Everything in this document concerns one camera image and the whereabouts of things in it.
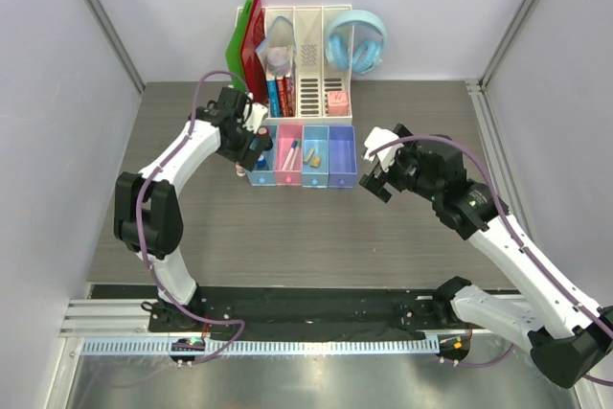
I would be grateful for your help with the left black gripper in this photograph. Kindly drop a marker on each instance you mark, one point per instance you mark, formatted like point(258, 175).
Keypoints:
point(245, 156)

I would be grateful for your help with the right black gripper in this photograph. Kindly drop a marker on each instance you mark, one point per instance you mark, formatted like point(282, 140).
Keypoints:
point(376, 180)

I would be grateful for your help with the pink stapler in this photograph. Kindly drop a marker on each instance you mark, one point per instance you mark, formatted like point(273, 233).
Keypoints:
point(240, 170)

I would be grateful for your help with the red black stamp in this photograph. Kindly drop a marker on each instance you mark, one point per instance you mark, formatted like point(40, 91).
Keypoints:
point(263, 134)

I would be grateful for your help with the blue grey glue stick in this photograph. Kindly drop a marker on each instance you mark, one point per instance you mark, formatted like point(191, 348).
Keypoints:
point(262, 162)

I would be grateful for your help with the light blue drawer bin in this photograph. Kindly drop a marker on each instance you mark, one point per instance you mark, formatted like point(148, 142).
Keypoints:
point(265, 178)

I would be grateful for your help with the pink drawer bin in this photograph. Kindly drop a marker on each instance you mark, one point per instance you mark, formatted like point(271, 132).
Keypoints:
point(285, 135)

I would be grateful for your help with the blue white marker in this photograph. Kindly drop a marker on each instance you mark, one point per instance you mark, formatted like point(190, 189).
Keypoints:
point(290, 154)

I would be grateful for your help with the purple drawer bin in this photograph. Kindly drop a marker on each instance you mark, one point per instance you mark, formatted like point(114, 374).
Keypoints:
point(342, 157)

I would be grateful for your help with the green white marker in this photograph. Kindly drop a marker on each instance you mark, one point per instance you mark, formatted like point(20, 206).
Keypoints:
point(295, 156)

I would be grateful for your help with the beige long eraser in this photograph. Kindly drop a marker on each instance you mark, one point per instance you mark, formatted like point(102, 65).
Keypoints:
point(309, 155)

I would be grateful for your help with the green red folder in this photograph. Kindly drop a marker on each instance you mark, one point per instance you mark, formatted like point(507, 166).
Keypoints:
point(241, 53)

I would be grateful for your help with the small tan eraser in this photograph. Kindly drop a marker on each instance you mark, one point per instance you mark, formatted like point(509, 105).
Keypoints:
point(316, 162)

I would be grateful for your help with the clear paperclip jar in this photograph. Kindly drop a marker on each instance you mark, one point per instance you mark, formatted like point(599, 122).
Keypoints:
point(278, 61)

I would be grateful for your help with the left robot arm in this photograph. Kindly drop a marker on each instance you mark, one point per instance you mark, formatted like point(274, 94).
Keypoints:
point(147, 215)

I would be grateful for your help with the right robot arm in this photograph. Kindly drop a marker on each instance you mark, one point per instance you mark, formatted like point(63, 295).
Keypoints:
point(566, 332)

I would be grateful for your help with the pink cube box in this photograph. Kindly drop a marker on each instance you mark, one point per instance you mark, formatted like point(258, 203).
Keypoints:
point(338, 103)

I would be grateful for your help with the clear zip pouch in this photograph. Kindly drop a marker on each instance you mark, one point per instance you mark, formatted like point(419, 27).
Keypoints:
point(280, 33)

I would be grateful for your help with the light blue headphones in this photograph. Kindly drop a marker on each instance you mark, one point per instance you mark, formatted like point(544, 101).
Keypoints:
point(355, 40)

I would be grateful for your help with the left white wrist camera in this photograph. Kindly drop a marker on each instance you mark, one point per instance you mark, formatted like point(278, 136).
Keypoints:
point(254, 115)

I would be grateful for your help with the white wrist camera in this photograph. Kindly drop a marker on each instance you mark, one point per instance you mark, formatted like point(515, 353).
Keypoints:
point(254, 115)
point(381, 147)

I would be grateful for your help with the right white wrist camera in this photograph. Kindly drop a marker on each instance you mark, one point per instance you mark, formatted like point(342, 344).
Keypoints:
point(381, 147)

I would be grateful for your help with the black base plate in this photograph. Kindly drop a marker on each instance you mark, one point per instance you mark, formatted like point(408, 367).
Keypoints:
point(310, 314)

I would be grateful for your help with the white slotted cable duct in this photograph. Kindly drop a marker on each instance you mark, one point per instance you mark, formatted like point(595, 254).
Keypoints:
point(187, 346)

